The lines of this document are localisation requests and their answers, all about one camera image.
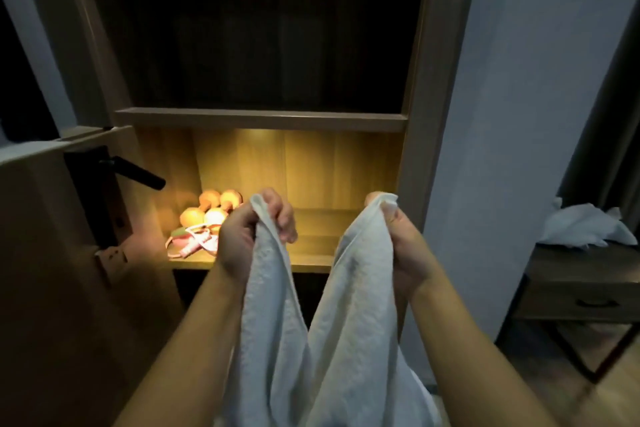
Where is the black door handle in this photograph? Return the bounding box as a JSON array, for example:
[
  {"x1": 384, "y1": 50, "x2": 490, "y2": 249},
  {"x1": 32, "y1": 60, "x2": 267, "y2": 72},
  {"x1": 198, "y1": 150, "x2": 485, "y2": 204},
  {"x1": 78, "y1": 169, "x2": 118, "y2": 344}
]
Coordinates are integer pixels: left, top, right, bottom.
[{"x1": 63, "y1": 145, "x2": 167, "y2": 250}]

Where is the person's right hand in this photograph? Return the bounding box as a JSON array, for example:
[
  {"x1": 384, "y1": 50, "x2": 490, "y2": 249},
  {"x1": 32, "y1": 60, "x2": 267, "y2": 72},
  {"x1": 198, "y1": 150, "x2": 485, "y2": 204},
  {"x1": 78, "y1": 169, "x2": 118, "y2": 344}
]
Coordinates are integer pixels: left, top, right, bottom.
[{"x1": 364, "y1": 191, "x2": 445, "y2": 303}]

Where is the white towel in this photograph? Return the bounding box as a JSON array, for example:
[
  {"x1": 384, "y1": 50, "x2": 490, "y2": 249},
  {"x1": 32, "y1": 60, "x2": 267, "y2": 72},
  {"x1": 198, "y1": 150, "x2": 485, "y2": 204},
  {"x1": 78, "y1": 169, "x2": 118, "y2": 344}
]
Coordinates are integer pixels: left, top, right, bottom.
[{"x1": 215, "y1": 193, "x2": 443, "y2": 427}]

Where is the dark curtain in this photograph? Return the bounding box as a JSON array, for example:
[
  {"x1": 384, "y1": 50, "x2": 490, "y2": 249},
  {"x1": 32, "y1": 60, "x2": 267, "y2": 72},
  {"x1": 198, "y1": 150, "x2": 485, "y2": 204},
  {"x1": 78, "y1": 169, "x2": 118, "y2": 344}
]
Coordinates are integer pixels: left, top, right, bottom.
[{"x1": 556, "y1": 0, "x2": 640, "y2": 242}]

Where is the wooden door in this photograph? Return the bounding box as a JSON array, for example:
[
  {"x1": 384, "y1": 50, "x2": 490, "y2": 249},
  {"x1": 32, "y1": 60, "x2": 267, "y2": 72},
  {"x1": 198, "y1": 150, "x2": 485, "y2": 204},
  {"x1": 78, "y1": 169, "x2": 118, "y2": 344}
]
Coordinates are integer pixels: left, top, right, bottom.
[{"x1": 0, "y1": 125, "x2": 187, "y2": 427}]

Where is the orange dumbbell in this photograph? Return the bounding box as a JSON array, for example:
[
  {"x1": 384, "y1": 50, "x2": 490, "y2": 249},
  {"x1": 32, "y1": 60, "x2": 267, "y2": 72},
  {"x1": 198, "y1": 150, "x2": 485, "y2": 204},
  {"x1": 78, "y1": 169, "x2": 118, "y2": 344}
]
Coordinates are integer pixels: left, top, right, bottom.
[
  {"x1": 179, "y1": 190, "x2": 222, "y2": 228},
  {"x1": 203, "y1": 189, "x2": 244, "y2": 228}
]

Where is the wooden wardrobe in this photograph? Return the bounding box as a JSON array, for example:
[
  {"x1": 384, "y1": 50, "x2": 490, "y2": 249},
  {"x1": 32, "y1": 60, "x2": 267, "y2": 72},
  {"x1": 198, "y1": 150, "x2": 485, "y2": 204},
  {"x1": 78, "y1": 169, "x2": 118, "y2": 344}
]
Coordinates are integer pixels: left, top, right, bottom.
[{"x1": 15, "y1": 0, "x2": 485, "y2": 377}]

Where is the dark wooden side table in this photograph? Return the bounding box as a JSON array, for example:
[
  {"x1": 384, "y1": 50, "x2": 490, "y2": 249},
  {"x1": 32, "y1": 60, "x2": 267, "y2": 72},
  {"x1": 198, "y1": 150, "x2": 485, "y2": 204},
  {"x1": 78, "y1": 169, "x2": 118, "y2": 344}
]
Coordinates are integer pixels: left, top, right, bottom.
[{"x1": 494, "y1": 241, "x2": 640, "y2": 385}]

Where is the person's right forearm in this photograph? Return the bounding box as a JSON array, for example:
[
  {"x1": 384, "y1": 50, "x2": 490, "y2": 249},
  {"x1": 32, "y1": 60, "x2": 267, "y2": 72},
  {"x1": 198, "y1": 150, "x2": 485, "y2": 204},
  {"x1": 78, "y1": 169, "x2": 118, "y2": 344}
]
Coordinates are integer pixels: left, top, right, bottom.
[{"x1": 397, "y1": 273, "x2": 558, "y2": 427}]

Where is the pink skipping rope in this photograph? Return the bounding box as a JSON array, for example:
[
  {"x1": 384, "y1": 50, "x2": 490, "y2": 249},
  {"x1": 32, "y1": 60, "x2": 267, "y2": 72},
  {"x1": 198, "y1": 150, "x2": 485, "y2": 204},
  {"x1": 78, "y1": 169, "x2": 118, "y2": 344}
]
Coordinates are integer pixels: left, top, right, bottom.
[{"x1": 166, "y1": 224, "x2": 220, "y2": 260}]

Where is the crumpled white cloth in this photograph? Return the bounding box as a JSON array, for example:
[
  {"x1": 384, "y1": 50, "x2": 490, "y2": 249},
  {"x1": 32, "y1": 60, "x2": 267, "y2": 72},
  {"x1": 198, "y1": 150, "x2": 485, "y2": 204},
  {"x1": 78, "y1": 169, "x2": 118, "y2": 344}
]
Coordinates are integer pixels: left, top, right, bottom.
[{"x1": 539, "y1": 197, "x2": 639, "y2": 250}]

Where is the person's left forearm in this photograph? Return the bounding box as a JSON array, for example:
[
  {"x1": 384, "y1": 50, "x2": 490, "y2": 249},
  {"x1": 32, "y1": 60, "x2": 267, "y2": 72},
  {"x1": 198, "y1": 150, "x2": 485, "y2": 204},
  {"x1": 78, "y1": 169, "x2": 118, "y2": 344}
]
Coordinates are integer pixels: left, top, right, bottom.
[{"x1": 114, "y1": 262, "x2": 251, "y2": 427}]

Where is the person's left hand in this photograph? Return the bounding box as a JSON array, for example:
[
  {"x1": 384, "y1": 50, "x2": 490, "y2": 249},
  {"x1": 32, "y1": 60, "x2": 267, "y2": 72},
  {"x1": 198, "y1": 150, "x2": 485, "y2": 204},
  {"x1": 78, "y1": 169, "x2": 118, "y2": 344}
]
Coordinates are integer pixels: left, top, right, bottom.
[{"x1": 216, "y1": 188, "x2": 298, "y2": 283}]

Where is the wooden wardrobe shelf board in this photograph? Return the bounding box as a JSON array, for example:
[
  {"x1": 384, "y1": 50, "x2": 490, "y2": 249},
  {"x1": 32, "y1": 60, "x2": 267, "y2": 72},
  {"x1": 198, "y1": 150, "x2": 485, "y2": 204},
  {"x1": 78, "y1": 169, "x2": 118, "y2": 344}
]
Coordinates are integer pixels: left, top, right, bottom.
[{"x1": 114, "y1": 108, "x2": 409, "y2": 133}]

